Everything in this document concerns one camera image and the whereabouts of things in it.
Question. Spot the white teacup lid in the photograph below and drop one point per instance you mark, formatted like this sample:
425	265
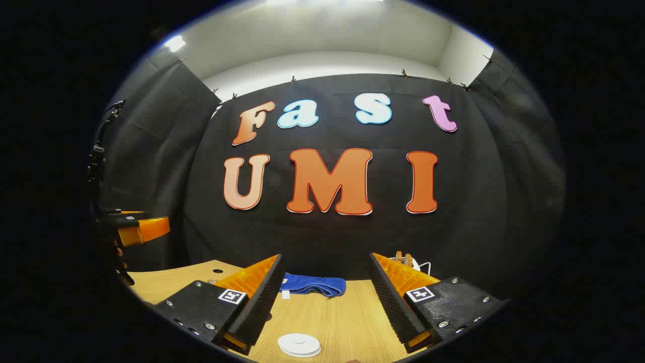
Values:
299	344

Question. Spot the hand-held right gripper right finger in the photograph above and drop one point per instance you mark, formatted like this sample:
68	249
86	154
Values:
390	297

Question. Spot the black backdrop cloth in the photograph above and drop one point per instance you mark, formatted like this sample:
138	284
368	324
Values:
352	237

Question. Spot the blue towel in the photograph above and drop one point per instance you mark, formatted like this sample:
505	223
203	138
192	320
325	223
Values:
315	285

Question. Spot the cream toaster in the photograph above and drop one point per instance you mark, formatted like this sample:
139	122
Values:
403	263

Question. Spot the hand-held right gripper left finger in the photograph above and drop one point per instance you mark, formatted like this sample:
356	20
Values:
262	297

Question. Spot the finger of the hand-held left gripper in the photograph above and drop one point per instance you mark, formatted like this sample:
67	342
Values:
121	221
148	230

